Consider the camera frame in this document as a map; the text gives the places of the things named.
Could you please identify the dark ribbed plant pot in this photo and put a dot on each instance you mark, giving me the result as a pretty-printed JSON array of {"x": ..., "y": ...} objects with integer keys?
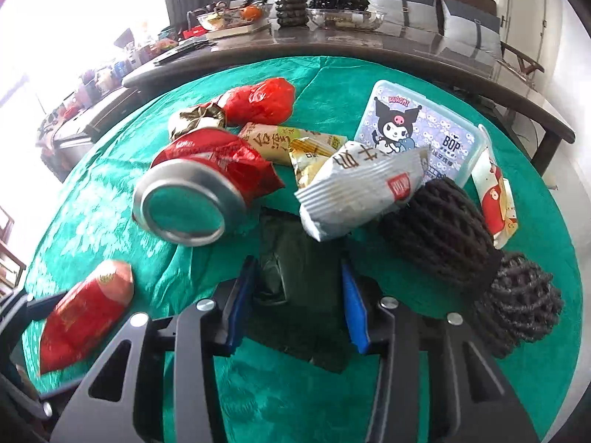
[{"x": 291, "y": 9}]

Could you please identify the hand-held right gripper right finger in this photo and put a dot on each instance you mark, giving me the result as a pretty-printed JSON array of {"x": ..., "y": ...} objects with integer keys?
[{"x": 355, "y": 314}]

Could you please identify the red plastic bag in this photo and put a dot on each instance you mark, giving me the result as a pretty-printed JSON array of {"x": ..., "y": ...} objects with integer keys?
[{"x": 263, "y": 101}]

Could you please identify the dark green plastic bag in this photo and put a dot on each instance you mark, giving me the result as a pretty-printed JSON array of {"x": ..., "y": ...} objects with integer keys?
[{"x": 295, "y": 277}]

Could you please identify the grey foam net sleeve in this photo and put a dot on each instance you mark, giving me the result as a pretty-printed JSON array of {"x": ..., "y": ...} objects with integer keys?
[{"x": 517, "y": 304}]

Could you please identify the red and white snack packet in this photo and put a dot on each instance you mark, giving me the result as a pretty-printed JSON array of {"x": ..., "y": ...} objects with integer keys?
[{"x": 494, "y": 194}]

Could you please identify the grey and white cushion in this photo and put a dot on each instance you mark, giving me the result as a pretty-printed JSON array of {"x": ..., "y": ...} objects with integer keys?
[
  {"x": 397, "y": 4},
  {"x": 471, "y": 27}
]

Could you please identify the beige snack packet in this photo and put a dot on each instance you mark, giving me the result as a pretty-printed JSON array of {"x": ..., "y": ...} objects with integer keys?
[{"x": 268, "y": 140}]

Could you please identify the dark long table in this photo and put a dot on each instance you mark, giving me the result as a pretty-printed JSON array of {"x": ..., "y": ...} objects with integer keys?
[{"x": 369, "y": 53}]

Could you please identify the pile of black glossy items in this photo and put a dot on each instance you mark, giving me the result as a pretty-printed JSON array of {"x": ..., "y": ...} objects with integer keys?
[{"x": 337, "y": 1}]

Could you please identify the red foil packet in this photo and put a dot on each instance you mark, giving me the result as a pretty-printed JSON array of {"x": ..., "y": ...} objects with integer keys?
[{"x": 83, "y": 318}]

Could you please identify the crumpled gold wrapper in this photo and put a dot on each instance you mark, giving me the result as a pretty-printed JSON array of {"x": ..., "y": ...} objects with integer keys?
[{"x": 194, "y": 120}]

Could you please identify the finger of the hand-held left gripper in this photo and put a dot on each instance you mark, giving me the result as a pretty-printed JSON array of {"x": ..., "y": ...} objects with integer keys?
[
  {"x": 32, "y": 401},
  {"x": 44, "y": 303}
]

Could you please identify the crushed red can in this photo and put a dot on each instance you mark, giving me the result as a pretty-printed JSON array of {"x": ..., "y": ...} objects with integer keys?
[{"x": 217, "y": 157}]

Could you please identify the plastic box with cartoon lid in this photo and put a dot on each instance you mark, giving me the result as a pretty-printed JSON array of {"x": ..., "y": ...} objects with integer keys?
[{"x": 438, "y": 134}]

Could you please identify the orange fruit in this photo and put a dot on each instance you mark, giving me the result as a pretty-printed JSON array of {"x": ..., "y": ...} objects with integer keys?
[{"x": 250, "y": 12}]

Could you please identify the row of cluttered small items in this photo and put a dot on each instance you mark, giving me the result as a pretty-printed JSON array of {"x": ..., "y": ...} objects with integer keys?
[{"x": 106, "y": 74}]

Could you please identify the green tablecloth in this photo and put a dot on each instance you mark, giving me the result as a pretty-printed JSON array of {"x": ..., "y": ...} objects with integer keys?
[{"x": 115, "y": 240}]

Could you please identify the wide glass bowl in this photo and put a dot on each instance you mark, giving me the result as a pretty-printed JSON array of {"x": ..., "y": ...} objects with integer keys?
[{"x": 346, "y": 21}]

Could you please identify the small yellow snack packet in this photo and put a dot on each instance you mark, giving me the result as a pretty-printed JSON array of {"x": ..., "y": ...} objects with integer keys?
[{"x": 307, "y": 168}]

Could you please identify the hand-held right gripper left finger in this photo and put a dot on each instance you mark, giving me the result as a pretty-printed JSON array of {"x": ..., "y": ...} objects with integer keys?
[{"x": 241, "y": 307}]

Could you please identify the dark remote control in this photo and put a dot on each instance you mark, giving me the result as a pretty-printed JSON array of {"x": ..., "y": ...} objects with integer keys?
[{"x": 182, "y": 50}]

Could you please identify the white grey snack bag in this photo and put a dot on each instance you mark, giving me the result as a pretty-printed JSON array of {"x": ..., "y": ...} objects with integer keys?
[{"x": 351, "y": 194}]

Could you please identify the black foam net sleeve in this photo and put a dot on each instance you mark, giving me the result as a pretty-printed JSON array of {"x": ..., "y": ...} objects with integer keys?
[{"x": 438, "y": 235}]

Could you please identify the book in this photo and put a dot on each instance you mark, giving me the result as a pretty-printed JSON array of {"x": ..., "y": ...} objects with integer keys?
[{"x": 240, "y": 31}]

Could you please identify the low dark cabinet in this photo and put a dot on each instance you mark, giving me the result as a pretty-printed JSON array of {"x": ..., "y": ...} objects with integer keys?
[{"x": 87, "y": 124}]

